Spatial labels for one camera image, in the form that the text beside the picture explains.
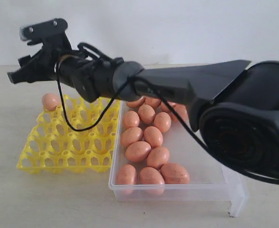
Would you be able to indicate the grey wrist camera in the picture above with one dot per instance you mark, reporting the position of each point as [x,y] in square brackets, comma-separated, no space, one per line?
[37,33]

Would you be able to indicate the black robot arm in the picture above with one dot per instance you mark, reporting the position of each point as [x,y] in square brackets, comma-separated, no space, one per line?
[234,105]

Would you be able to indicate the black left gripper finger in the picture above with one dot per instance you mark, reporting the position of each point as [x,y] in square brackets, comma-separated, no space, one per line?
[24,74]

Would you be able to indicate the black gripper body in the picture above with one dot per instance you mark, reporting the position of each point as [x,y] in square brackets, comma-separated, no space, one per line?
[43,62]

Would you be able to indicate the yellow plastic egg tray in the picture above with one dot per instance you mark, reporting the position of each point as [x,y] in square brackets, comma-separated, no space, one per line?
[53,146]

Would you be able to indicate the clear plastic container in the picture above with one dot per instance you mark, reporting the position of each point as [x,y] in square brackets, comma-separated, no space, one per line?
[209,180]

